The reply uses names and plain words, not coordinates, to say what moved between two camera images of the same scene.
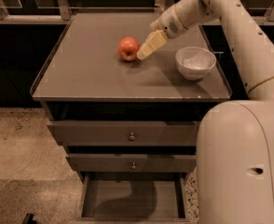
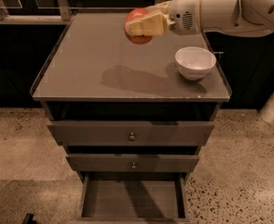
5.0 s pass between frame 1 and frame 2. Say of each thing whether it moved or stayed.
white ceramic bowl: stayed
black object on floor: stayed
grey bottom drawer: stayed
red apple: moved
